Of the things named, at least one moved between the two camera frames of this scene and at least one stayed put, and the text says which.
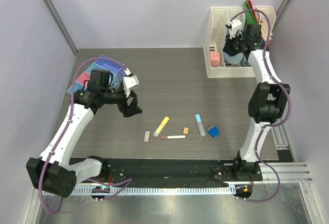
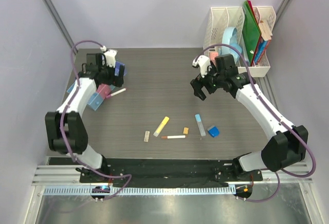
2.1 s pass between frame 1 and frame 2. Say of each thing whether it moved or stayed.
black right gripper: moved
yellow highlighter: stayed
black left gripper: moved
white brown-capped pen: stayed
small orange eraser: stayed
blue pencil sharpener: stayed
